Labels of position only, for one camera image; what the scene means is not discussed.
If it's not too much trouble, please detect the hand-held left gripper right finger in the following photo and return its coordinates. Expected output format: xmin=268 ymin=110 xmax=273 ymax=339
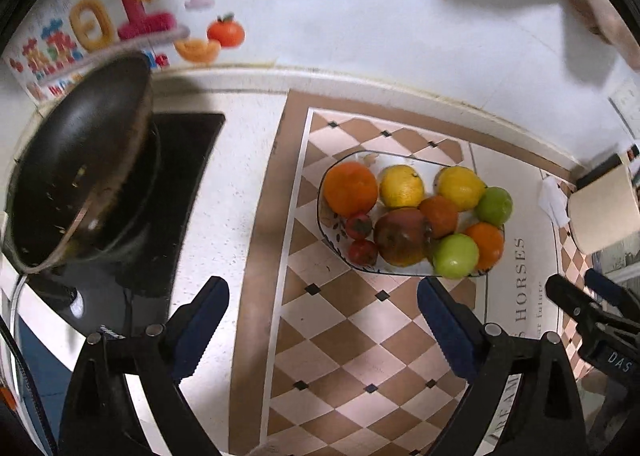
xmin=417 ymin=277 xmax=588 ymax=456

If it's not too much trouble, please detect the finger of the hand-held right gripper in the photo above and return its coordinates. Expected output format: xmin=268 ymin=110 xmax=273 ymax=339
xmin=545 ymin=274 xmax=640 ymax=337
xmin=584 ymin=268 xmax=640 ymax=319

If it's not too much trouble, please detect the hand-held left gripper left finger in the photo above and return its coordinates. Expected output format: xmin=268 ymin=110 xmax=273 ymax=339
xmin=59 ymin=276 xmax=231 ymax=456

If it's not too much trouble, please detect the large green lime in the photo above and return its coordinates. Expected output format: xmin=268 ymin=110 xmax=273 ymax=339
xmin=432 ymin=233 xmax=480 ymax=280

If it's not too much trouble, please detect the orange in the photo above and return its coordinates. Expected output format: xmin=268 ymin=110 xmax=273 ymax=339
xmin=322 ymin=161 xmax=380 ymax=218
xmin=465 ymin=222 xmax=505 ymax=271

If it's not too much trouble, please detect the reddish brown apple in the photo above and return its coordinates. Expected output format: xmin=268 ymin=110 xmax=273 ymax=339
xmin=373 ymin=207 xmax=435 ymax=267

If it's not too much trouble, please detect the small green lime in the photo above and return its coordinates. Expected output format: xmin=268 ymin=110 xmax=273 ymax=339
xmin=475 ymin=186 xmax=515 ymax=227

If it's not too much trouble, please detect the red cherry tomato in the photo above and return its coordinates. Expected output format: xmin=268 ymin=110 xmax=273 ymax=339
xmin=347 ymin=239 xmax=379 ymax=267
xmin=345 ymin=213 xmax=375 ymax=241

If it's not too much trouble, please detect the dark orange persimmon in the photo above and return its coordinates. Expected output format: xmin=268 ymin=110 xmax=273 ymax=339
xmin=419 ymin=195 xmax=460 ymax=240

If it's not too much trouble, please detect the yellow lemon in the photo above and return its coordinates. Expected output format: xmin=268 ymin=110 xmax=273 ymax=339
xmin=379 ymin=165 xmax=425 ymax=209
xmin=436 ymin=165 xmax=487 ymax=212

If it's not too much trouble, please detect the oval floral plate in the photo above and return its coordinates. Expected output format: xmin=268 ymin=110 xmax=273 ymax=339
xmin=316 ymin=150 xmax=506 ymax=279

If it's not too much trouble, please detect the white tissue paper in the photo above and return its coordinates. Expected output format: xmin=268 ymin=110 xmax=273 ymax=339
xmin=539 ymin=176 xmax=572 ymax=228

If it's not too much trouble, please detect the checkered printed table mat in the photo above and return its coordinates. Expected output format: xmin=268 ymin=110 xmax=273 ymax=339
xmin=235 ymin=89 xmax=640 ymax=456

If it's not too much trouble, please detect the blue cabinet front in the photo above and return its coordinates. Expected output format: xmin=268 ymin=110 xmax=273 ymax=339
xmin=14 ymin=313 xmax=76 ymax=442

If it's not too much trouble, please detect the black frying pan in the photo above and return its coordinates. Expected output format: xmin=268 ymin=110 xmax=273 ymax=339
xmin=2 ymin=54 xmax=161 ymax=337

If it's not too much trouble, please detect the white wall outlet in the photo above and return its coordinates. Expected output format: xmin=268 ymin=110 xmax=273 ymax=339
xmin=608 ymin=78 xmax=640 ymax=138

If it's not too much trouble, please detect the gold ingot wall sticker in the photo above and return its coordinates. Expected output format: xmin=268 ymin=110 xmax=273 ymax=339
xmin=175 ymin=37 xmax=222 ymax=64

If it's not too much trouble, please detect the persimmon wall sticker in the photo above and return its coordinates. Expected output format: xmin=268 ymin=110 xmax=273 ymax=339
xmin=206 ymin=12 xmax=246 ymax=48

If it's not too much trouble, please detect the colourful festive wall sticker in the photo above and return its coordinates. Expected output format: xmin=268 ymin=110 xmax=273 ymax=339
xmin=5 ymin=0 xmax=192 ymax=103

